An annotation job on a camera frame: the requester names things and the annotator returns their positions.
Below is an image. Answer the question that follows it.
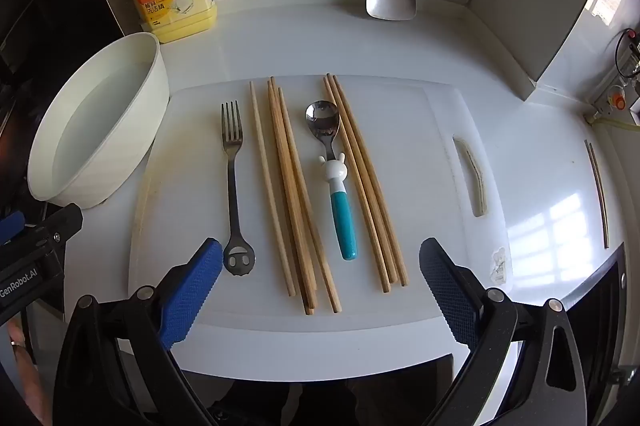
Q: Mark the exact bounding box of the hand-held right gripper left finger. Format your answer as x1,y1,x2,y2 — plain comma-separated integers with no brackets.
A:
52,237,224,426

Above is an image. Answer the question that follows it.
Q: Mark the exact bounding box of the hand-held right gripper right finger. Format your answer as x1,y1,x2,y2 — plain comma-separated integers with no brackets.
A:
419,237,588,426

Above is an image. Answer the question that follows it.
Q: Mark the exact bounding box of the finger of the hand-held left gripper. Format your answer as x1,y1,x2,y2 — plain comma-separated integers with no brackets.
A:
20,203,84,257
0,211,27,247

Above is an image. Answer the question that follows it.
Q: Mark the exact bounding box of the white plastic bowl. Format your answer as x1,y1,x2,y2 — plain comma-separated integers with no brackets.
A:
26,32,171,209

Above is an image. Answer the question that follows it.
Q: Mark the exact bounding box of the rabbit spoon with teal handle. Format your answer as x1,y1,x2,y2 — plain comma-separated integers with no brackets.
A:
305,100,358,261

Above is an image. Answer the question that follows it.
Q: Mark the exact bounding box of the wooden chopstick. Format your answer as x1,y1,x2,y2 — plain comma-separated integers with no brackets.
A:
271,78,321,307
265,84,309,313
322,76,392,294
277,86,343,313
249,80,297,297
326,72,400,285
332,75,410,287
269,76,317,317

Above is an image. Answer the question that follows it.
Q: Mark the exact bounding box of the metal fork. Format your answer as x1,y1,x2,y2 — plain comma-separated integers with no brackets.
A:
220,100,257,277

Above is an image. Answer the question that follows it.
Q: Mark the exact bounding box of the person's left hand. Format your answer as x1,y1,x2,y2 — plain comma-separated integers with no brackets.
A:
5,321,53,426

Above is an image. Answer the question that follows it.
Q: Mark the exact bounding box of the white cutting board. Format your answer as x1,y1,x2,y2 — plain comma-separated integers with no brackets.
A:
127,76,513,382

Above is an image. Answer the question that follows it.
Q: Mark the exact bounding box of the yellow hose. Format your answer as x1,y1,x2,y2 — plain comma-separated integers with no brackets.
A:
587,113,640,129

